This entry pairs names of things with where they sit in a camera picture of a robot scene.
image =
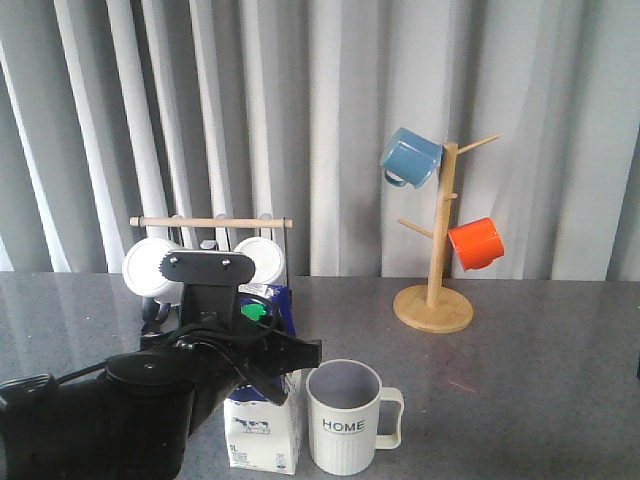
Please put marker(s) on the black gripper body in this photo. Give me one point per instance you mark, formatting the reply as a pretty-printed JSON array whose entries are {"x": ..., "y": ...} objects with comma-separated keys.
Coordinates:
[{"x": 237, "y": 351}]

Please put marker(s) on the blue white milk carton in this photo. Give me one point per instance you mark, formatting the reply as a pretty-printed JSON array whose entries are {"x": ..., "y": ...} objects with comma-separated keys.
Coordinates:
[{"x": 260, "y": 435}]

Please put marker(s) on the white HOME mug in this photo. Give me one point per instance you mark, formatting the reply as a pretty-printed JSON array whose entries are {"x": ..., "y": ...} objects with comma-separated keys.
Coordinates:
[{"x": 344, "y": 398}]

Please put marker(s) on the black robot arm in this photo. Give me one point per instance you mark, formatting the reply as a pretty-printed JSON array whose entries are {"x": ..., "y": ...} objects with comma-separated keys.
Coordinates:
[{"x": 129, "y": 417}]

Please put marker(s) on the white ribbed mug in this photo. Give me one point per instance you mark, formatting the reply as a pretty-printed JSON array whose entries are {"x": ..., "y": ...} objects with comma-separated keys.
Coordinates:
[{"x": 267, "y": 256}]

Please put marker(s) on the white smiley mug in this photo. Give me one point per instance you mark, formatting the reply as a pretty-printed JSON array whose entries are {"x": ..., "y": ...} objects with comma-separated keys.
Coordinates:
[{"x": 142, "y": 275}]

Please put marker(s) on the wooden mug tree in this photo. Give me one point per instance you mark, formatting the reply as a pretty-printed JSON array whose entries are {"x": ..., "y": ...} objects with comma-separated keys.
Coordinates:
[{"x": 432, "y": 307}]

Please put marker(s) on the grey pleated curtain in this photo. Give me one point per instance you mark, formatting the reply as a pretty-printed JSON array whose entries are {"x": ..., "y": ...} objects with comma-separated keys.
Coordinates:
[{"x": 247, "y": 109}]

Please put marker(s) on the blue enamel mug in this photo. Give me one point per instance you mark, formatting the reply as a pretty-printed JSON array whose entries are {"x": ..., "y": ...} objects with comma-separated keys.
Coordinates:
[{"x": 410, "y": 159}]

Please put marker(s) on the orange mug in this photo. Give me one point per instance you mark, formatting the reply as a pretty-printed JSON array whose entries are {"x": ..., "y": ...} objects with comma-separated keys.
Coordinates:
[{"x": 477, "y": 244}]

